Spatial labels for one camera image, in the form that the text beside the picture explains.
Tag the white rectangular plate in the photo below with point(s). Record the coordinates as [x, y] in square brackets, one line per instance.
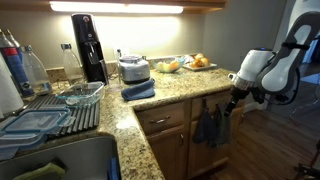
[210, 66]

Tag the wide wooden drawer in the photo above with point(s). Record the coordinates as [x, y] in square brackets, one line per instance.
[213, 101]

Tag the green sponge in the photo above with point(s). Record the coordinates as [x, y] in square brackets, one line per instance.
[43, 171]

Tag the clear glass baking dish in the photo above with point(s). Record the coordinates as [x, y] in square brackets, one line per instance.
[81, 95]

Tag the blue labelled soda bottle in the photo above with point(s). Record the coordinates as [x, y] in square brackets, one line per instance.
[15, 70]

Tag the narrow wooden cabinet door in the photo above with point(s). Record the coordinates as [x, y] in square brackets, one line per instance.
[168, 156]

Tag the wooden cabinet door under towel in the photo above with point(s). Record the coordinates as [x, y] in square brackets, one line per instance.
[206, 156]

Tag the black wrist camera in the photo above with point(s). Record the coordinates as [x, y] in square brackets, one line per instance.
[258, 95]

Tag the under cabinet light strip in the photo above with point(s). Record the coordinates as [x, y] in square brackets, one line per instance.
[116, 7]

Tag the white wall outlet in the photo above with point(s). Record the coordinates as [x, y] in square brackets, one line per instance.
[117, 52]

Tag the clear glass fruit bowl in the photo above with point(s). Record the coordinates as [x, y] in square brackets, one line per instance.
[168, 69]

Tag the folded blue cloth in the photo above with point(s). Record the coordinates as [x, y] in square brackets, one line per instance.
[138, 90]

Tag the blue dish cloth in sink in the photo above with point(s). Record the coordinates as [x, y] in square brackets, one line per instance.
[113, 168]

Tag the grey hanging towel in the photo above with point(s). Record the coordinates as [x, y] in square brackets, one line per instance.
[222, 130]

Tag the clear plastic bottle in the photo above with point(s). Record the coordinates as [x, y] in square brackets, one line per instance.
[35, 71]
[71, 63]

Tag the black towel hook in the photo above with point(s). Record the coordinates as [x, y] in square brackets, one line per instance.
[203, 101]

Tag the stainless steel sink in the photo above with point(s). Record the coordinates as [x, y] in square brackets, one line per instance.
[66, 160]

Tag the black coffee maker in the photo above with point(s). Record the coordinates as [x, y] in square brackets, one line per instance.
[88, 46]

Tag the pale yellow fruit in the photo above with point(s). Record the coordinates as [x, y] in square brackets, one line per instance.
[160, 66]

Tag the dark blue pot holder cloth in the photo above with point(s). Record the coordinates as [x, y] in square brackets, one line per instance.
[204, 128]

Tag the black tripod stand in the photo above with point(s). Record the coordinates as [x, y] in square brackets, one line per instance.
[306, 170]

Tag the orange fruit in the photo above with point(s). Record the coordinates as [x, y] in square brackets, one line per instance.
[174, 65]

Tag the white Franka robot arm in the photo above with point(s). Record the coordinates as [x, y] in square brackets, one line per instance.
[283, 63]

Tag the small wooden drawer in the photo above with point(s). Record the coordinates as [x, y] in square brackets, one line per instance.
[160, 113]

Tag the golden bread roll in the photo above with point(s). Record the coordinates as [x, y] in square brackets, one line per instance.
[199, 56]
[195, 63]
[204, 61]

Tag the blue rimmed container lid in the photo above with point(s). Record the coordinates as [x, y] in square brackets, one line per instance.
[20, 140]
[35, 120]

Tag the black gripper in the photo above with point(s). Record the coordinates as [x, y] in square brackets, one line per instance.
[238, 95]

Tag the dark ribbed drying mat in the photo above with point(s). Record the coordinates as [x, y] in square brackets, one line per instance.
[83, 116]

